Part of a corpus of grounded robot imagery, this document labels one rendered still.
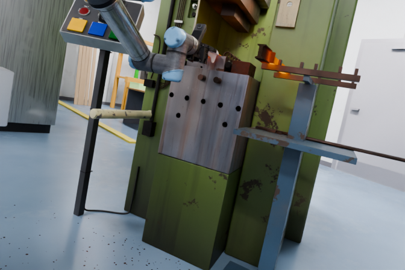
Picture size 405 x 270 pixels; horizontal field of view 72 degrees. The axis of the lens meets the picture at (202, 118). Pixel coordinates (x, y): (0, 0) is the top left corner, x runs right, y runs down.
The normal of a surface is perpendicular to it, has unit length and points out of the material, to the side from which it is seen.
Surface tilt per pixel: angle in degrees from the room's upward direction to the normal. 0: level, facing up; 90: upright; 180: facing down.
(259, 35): 90
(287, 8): 90
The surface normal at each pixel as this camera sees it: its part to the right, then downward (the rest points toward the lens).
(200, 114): -0.39, 0.00
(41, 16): 0.65, 0.19
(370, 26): -0.73, -0.09
